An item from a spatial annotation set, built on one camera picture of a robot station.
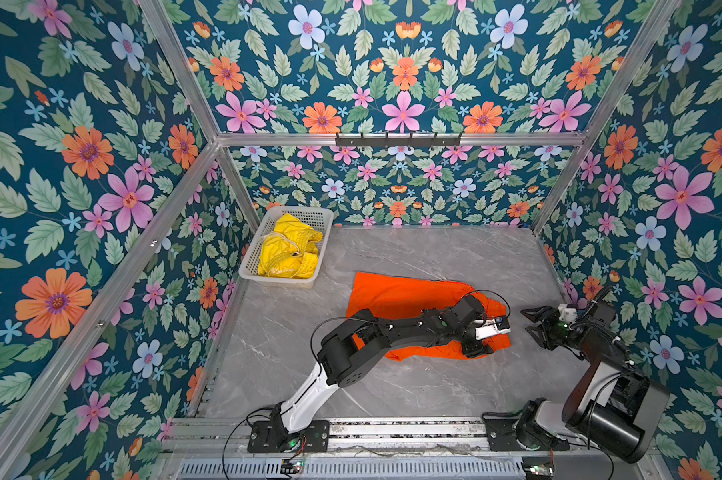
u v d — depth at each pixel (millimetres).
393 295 990
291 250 1035
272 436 648
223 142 916
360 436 752
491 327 750
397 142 926
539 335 787
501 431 734
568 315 799
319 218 1147
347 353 533
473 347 766
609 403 425
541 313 784
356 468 703
